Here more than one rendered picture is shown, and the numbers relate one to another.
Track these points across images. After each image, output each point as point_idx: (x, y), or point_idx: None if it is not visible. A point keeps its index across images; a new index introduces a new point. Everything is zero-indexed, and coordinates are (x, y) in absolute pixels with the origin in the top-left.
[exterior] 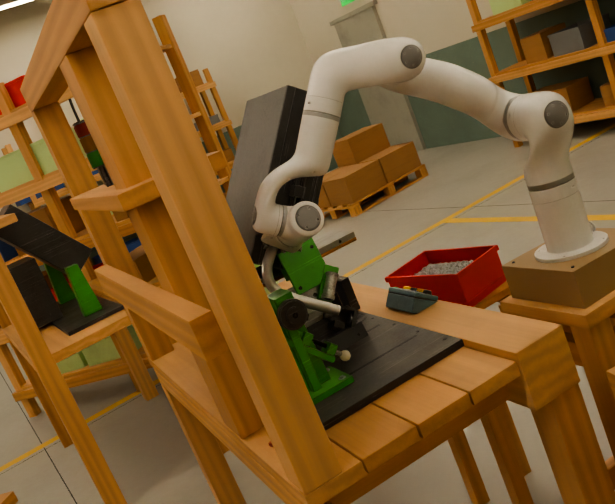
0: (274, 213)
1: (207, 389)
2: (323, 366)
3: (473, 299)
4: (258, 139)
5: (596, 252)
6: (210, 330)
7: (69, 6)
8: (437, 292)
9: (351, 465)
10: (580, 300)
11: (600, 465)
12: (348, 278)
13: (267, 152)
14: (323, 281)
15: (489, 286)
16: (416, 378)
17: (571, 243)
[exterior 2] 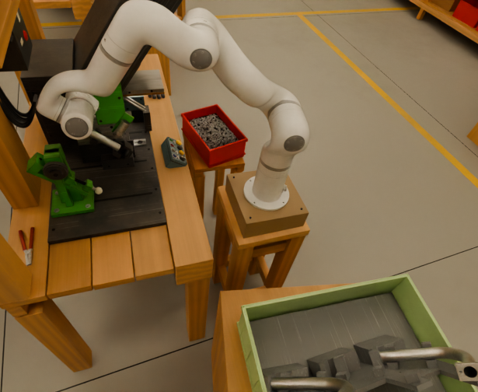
0: (52, 110)
1: (36, 133)
2: (78, 194)
3: (214, 164)
4: None
5: (270, 212)
6: None
7: None
8: (199, 146)
9: (37, 295)
10: (243, 234)
11: (204, 300)
12: (149, 113)
13: (109, 12)
14: (119, 123)
15: (228, 159)
16: (124, 235)
17: (263, 197)
